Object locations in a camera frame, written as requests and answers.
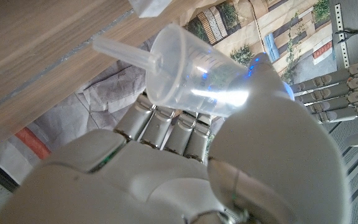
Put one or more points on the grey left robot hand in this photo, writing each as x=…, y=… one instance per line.
x=331, y=90

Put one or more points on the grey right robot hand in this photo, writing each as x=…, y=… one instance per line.
x=259, y=174

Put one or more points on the clear plastic syringe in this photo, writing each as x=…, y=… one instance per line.
x=191, y=77

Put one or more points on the white cube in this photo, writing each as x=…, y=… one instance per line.
x=149, y=7

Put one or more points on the perforated metal rail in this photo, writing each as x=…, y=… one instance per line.
x=342, y=37

